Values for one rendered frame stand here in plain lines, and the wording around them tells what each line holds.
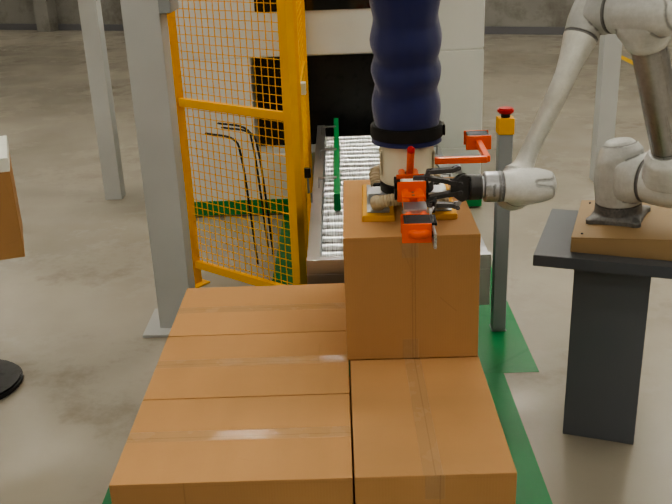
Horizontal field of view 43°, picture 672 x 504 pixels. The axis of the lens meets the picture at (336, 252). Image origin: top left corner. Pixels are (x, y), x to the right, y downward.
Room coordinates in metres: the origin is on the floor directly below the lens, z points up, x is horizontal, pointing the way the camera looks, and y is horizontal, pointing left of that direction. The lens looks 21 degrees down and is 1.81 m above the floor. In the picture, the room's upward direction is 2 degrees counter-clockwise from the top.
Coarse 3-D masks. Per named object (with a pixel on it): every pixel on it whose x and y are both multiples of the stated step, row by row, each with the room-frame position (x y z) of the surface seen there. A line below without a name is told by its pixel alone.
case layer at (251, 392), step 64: (192, 320) 2.65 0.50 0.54; (256, 320) 2.63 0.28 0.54; (320, 320) 2.61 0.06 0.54; (192, 384) 2.21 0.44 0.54; (256, 384) 2.20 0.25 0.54; (320, 384) 2.19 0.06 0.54; (384, 384) 2.17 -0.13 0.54; (448, 384) 2.16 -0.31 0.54; (128, 448) 1.90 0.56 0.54; (192, 448) 1.88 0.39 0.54; (256, 448) 1.87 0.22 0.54; (320, 448) 1.86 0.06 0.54; (384, 448) 1.85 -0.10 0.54; (448, 448) 1.84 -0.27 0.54
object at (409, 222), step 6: (402, 216) 2.06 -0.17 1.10; (408, 216) 2.05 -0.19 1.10; (414, 216) 2.05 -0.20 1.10; (420, 216) 2.04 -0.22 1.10; (426, 216) 2.04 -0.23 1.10; (402, 222) 2.06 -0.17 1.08; (408, 222) 2.00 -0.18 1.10; (414, 222) 2.00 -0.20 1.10; (420, 222) 2.00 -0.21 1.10; (426, 222) 2.00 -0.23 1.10; (402, 228) 1.99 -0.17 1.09; (408, 228) 1.99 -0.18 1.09; (414, 228) 1.99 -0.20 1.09; (420, 228) 1.98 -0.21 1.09; (426, 228) 1.98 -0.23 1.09; (402, 234) 1.99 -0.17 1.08; (402, 240) 1.99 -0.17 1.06; (408, 240) 1.99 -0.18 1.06; (414, 240) 1.99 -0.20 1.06; (420, 240) 1.98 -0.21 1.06; (426, 240) 1.98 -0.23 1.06
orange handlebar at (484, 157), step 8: (480, 144) 2.81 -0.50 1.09; (480, 152) 2.74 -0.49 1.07; (440, 160) 2.65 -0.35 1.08; (448, 160) 2.65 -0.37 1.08; (456, 160) 2.65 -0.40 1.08; (464, 160) 2.65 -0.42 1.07; (472, 160) 2.65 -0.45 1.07; (480, 160) 2.65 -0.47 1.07; (488, 160) 2.66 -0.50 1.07; (408, 192) 2.28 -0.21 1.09; (416, 192) 2.28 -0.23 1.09; (408, 200) 2.23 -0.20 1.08; (416, 200) 2.29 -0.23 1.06; (424, 200) 2.24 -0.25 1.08; (408, 232) 1.99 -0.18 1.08; (416, 232) 1.97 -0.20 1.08; (424, 232) 1.97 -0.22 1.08
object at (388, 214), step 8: (368, 184) 2.79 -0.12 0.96; (376, 184) 2.69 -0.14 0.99; (368, 200) 2.60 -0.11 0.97; (368, 208) 2.52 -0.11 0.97; (384, 208) 2.51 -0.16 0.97; (392, 208) 2.52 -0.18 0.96; (368, 216) 2.46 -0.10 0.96; (376, 216) 2.46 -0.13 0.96; (384, 216) 2.46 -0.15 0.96; (392, 216) 2.46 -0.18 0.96
